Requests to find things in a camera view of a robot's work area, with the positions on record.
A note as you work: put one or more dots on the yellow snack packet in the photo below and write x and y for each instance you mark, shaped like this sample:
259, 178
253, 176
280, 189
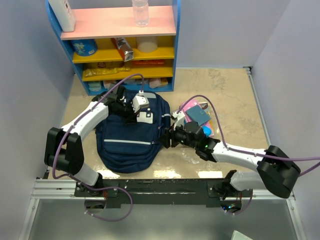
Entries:
95, 72

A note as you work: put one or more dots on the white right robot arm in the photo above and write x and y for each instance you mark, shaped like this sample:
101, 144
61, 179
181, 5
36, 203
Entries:
269, 169

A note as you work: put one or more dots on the white rectangular box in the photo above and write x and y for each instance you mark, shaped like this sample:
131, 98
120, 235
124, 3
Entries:
64, 14

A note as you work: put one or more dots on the pink cartoon pencil case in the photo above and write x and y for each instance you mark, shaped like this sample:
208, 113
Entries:
208, 129

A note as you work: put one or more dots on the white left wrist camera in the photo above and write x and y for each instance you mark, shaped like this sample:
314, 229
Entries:
139, 102

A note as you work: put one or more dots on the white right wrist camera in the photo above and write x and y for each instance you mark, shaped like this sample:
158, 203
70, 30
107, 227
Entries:
178, 118

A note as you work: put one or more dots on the orange flat box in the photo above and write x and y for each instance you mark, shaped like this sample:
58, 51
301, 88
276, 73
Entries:
149, 62

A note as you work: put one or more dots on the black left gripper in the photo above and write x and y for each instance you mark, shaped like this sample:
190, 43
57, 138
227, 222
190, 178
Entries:
132, 117

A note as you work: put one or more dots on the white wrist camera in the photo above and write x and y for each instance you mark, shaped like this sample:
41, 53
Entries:
139, 102
178, 118

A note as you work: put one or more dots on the teal blue notebook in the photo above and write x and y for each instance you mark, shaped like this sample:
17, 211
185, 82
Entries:
196, 114

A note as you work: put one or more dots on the blue round tin can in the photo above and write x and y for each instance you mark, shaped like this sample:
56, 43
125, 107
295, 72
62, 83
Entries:
84, 47

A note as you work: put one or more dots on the orange snack bag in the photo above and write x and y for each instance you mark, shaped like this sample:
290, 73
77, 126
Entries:
123, 47

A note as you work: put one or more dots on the white paper corner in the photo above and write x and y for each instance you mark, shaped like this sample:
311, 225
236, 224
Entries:
236, 235

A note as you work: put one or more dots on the clear plastic water bottle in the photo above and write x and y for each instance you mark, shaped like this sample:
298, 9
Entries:
141, 12

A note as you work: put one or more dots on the white round container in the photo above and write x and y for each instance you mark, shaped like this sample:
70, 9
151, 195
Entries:
147, 44

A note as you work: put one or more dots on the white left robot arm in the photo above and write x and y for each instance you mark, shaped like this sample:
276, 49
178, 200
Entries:
64, 146

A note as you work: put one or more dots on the aluminium frame rail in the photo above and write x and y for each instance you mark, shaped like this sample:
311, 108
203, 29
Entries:
50, 189

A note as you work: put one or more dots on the colourful children's book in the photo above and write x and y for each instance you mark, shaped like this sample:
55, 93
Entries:
205, 106

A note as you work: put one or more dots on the blue wooden shelf unit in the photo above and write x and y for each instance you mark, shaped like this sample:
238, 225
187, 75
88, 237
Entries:
104, 45

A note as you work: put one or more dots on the navy blue student backpack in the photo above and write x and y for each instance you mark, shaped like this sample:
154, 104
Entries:
130, 148

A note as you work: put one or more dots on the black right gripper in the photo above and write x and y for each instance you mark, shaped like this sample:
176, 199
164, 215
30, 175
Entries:
165, 139

